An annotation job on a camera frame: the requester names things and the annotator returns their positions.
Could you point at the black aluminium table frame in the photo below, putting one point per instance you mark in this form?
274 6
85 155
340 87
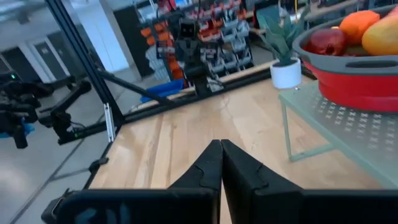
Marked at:
81 53

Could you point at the storage rack with orange bins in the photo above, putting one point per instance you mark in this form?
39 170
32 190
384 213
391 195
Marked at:
230 40

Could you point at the red collapsible colander grey rim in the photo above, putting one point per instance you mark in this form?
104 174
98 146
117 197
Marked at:
357 90

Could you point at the white door with window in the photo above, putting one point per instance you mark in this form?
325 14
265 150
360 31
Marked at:
51 60

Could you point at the orange fruit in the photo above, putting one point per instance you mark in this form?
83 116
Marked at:
356 25

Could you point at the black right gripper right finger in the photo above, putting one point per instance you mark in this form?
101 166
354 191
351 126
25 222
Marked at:
248 189

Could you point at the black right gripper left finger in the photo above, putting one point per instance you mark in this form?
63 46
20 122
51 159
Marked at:
199 183

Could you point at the red orange mango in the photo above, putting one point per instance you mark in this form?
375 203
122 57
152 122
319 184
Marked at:
382 37

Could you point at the blue plastic bin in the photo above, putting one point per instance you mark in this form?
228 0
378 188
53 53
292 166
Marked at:
164 88

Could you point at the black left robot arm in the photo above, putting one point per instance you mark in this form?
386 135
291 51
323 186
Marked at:
189 49

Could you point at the dark red pomegranate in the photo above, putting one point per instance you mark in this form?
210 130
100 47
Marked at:
325 42

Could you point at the snake plant in white pot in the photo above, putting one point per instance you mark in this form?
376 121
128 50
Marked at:
286 76

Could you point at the black equipment stand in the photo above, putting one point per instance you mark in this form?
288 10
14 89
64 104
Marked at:
62 118

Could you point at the green perforated metal shelf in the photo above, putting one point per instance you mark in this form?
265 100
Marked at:
357 130

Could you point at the green-brown kiwi fruit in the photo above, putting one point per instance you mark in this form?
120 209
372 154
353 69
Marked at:
356 51

